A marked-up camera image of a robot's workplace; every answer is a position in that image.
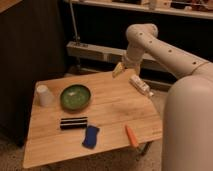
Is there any black striped rectangular block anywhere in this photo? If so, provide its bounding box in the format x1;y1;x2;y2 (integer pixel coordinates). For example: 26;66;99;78
60;117;88;130

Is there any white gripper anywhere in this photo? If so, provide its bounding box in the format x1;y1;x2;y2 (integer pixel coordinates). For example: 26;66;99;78
112;54;140;78

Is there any grey baseboard rail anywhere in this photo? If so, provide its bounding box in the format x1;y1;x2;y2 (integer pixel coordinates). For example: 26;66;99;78
66;41;166;72

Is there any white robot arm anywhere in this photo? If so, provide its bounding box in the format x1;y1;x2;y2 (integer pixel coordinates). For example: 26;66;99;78
122;23;213;171

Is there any green bowl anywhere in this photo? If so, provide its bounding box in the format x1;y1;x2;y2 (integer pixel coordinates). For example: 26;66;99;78
60;84;91;110

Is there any metal pole stand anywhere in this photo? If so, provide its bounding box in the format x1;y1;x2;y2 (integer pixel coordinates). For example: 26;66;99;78
69;0;87;47

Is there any white tube bottle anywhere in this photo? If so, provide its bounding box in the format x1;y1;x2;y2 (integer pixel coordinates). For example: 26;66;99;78
129;75;154;98

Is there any orange carrot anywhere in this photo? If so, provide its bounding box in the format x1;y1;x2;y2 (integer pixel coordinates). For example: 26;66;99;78
125;125;139;148

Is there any blue sponge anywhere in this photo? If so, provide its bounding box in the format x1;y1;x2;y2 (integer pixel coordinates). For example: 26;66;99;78
82;125;100;149

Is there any white plastic cup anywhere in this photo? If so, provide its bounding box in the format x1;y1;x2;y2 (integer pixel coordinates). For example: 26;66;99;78
36;85;54;107

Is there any wooden shelf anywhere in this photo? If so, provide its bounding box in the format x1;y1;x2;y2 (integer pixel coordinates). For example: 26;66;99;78
63;0;213;20

